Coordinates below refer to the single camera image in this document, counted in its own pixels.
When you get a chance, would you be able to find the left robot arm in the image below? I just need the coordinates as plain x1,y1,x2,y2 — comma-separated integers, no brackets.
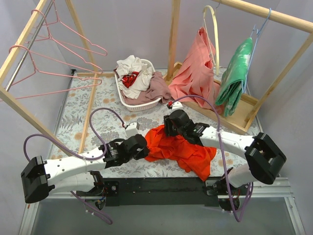
21,134,149,204

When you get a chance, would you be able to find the orange t shirt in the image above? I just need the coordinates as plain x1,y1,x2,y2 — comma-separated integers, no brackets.
145,125,217,181

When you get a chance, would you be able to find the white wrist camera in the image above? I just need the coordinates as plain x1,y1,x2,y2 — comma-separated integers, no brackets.
167,101,183,111
125,122,139,138

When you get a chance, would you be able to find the green white garment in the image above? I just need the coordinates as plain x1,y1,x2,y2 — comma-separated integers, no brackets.
215,37,253,117

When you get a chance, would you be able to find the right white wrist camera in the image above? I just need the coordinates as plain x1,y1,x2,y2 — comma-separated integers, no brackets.
167,101,183,111

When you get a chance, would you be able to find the light blue wire hanger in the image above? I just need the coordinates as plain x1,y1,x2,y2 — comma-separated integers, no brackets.
242,8,272,93

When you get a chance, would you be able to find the right wooden clothes rack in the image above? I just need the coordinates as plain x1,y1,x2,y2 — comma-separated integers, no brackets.
164,0,313,134

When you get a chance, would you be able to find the wooden clothes rack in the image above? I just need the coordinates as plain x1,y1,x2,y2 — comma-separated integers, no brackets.
164,0,313,134
0,0,105,157

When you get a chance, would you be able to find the cream plastic hanger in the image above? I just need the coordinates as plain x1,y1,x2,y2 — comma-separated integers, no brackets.
202,5,220,75

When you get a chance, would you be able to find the red patterned cloth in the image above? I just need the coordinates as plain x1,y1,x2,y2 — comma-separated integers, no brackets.
121,71,139,88

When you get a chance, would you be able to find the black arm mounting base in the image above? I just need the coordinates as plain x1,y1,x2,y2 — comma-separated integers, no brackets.
76,177,231,211

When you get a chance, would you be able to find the salmon pink garment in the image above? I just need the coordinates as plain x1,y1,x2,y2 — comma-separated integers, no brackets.
169,27,224,114

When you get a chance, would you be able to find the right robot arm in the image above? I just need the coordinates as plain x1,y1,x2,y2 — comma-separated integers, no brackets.
164,109,287,195

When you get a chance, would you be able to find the left wooden clothes rack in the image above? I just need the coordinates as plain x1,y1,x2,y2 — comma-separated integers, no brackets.
0,0,105,157

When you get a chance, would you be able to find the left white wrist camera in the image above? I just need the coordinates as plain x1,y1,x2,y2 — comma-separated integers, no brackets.
125,122,139,138

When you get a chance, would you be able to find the white laundry basket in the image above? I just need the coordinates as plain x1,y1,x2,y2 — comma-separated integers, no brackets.
114,55,161,112

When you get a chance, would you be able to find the mauve cloth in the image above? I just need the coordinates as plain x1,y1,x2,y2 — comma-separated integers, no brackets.
121,71,171,105

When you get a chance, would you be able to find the floral patterned table mat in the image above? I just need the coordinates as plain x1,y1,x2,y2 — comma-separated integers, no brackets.
50,68,281,178

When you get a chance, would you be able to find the white cloth in basket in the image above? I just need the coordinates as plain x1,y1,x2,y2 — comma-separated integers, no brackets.
115,55,153,99

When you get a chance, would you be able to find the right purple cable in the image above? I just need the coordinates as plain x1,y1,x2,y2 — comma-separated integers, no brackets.
172,95,255,222

